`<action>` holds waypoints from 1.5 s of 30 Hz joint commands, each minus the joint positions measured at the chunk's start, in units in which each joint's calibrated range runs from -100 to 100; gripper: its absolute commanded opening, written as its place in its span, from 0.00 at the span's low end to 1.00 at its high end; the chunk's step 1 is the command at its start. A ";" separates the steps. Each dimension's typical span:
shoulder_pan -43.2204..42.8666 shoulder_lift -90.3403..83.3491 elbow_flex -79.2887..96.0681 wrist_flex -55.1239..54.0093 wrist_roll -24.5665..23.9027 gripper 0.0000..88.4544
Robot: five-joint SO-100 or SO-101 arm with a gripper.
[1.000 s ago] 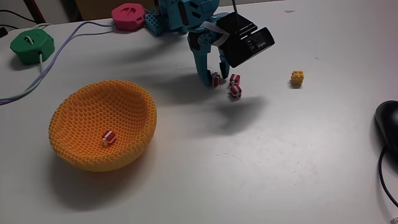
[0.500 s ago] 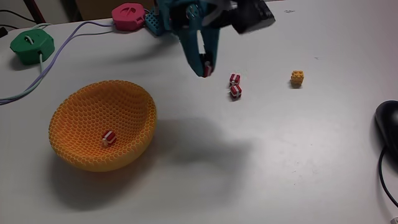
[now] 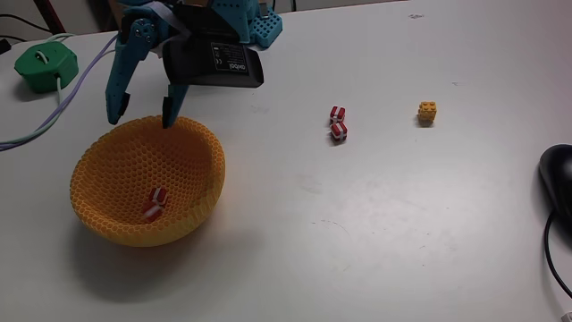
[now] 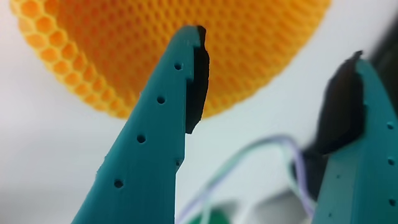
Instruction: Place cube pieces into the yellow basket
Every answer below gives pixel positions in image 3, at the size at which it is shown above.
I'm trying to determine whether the yellow honeycomb basket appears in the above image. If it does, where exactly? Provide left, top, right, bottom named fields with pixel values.
left=69, top=114, right=227, bottom=248

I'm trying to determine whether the yellow toy brick cube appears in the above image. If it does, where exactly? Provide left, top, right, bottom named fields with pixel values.
left=417, top=100, right=438, bottom=123

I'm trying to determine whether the green plastic puck box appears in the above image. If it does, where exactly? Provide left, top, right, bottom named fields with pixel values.
left=13, top=40, right=80, bottom=95

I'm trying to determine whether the red metal pole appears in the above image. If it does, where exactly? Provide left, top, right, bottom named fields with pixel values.
left=33, top=0, right=66, bottom=35

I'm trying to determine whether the black computer mouse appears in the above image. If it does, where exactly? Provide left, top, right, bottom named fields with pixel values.
left=538, top=143, right=572, bottom=225

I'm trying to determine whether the purple cable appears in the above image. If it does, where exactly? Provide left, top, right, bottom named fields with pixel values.
left=0, top=33, right=120, bottom=152

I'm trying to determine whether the light green cable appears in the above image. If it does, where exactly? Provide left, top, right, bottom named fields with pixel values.
left=0, top=32, right=77, bottom=148

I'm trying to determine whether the thin black cable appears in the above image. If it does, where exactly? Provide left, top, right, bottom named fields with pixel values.
left=0, top=13, right=53, bottom=35

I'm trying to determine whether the black mouse cable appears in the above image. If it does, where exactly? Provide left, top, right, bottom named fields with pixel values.
left=543, top=209, right=572, bottom=300

